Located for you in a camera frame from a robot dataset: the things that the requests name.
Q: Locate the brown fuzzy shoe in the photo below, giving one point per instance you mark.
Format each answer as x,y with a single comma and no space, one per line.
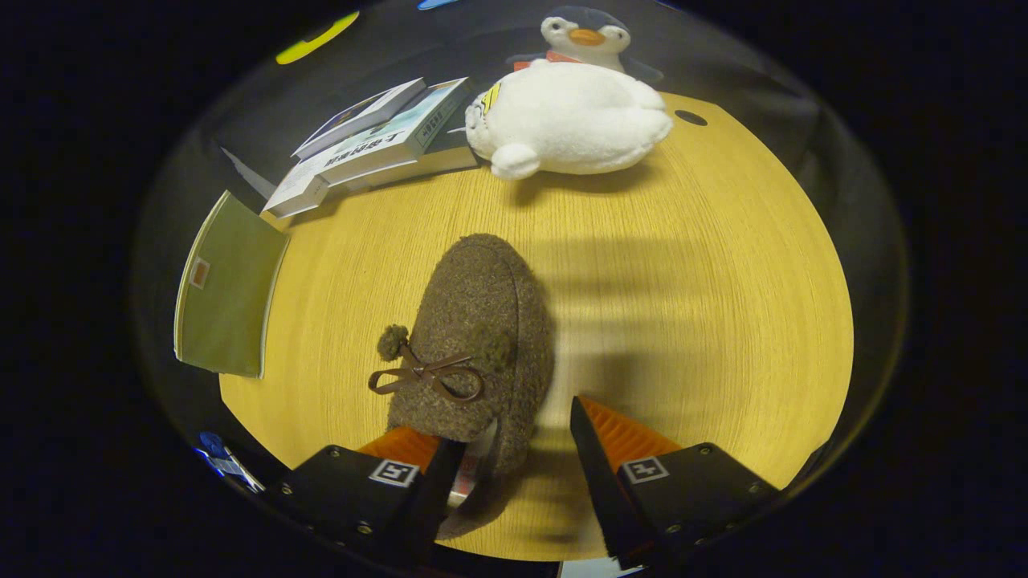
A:
482,305

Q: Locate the white text booklet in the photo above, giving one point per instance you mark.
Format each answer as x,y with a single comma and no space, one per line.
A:
293,193

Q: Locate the black backdrop cloth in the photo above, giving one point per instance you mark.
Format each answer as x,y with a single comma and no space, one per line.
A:
241,120

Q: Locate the dark-covered book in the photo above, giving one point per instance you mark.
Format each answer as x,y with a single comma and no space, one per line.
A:
434,164

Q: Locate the white plush toy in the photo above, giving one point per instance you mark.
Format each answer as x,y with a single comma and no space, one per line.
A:
570,120

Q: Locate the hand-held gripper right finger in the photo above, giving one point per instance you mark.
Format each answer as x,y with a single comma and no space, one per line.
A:
606,482

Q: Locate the penguin plush toy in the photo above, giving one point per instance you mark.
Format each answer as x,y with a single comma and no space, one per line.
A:
582,32

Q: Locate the book with pale sky cover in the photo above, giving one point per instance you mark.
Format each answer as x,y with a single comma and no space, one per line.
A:
385,144

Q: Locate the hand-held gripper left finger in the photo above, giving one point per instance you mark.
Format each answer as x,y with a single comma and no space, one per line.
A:
434,498

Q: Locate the pale green fabric storage box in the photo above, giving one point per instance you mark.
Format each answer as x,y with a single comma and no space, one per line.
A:
229,281

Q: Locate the book with blue photo cover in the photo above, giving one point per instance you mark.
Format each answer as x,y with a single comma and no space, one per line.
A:
361,112

